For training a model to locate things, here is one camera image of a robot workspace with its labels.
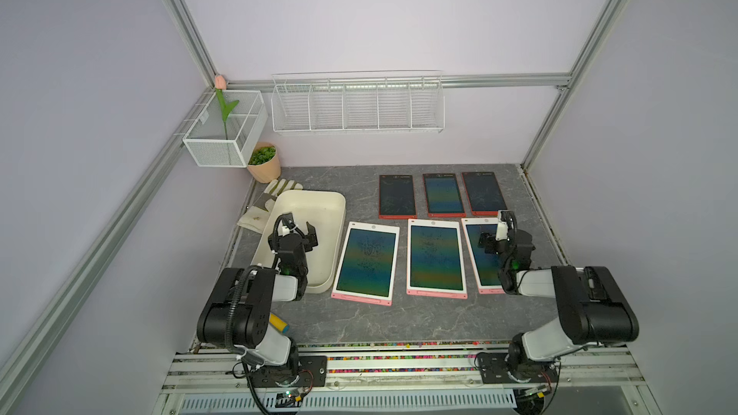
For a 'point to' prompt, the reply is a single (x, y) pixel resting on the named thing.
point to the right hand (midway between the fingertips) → (495, 224)
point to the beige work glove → (255, 216)
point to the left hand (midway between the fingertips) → (294, 227)
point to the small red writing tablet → (483, 192)
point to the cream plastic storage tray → (326, 210)
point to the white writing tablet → (486, 267)
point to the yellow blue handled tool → (279, 324)
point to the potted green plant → (263, 163)
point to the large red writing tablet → (443, 195)
